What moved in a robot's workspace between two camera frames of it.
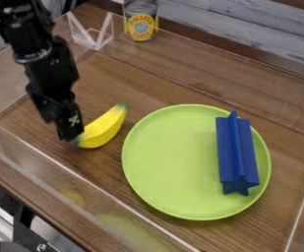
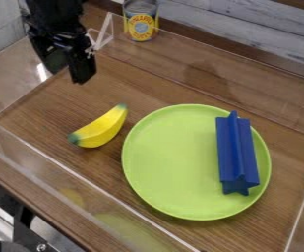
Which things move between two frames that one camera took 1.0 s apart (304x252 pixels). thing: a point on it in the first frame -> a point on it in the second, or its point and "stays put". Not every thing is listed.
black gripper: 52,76 -> 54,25
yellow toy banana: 99,134 stays put
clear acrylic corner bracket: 91,36 stays put
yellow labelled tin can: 141,18 stays put
